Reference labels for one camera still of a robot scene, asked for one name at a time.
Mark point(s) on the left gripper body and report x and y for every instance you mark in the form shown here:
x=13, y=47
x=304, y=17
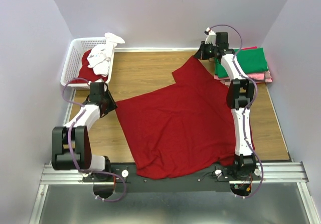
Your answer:
x=106, y=99

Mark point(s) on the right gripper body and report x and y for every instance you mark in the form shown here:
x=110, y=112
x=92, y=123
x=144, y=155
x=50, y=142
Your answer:
x=207, y=50

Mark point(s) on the dark red t-shirt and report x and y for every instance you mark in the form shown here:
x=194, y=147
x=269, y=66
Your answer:
x=182, y=128

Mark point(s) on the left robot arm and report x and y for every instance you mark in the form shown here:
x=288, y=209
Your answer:
x=71, y=149

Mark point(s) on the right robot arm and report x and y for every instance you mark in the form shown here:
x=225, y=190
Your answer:
x=240, y=97

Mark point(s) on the red t-shirt in basket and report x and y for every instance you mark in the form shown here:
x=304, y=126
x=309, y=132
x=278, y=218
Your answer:
x=86, y=72

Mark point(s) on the folded magenta t-shirt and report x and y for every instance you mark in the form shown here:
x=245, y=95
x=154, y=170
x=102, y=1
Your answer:
x=249, y=48

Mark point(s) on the white t-shirt in basket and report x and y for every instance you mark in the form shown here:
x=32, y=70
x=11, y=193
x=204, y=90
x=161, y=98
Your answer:
x=99, y=58

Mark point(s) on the folded green t-shirt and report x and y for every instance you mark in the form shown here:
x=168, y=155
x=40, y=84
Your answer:
x=252, y=60

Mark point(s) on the white plastic laundry basket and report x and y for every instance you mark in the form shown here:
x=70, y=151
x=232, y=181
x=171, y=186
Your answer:
x=73, y=61

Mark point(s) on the folded mauve t-shirt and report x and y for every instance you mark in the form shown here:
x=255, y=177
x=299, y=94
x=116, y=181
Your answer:
x=227, y=81

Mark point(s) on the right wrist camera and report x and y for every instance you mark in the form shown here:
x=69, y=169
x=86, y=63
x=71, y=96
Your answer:
x=210, y=36

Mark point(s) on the white wall trim strip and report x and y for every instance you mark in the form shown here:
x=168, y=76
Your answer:
x=154, y=49

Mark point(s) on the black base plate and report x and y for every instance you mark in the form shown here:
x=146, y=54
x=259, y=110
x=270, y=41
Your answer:
x=127, y=180

